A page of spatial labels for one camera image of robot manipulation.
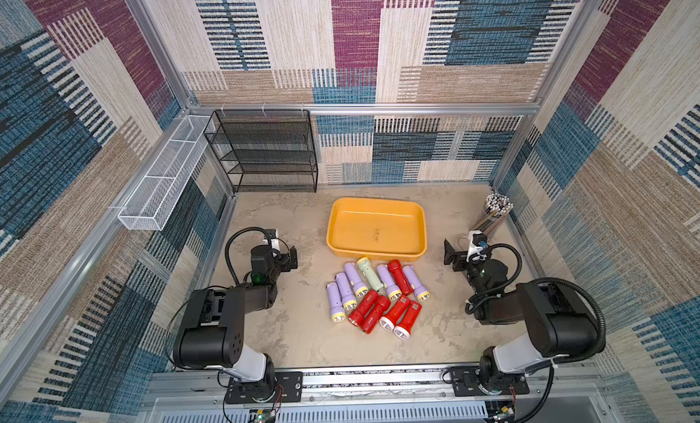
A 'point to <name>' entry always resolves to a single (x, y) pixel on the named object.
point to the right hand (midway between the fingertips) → (462, 242)
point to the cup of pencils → (497, 206)
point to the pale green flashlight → (373, 278)
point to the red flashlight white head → (395, 313)
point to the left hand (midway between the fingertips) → (280, 247)
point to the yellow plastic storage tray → (380, 227)
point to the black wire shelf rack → (265, 149)
